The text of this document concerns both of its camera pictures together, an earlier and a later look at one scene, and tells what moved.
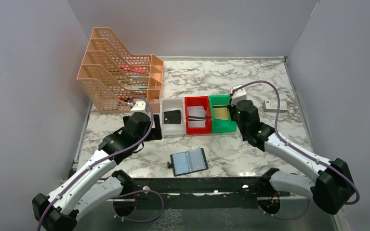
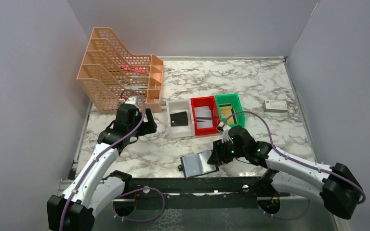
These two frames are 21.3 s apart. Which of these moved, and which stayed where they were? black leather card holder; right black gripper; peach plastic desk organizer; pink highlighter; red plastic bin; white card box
Moved: red plastic bin; black leather card holder; right black gripper
Stayed: white card box; peach plastic desk organizer; pink highlighter
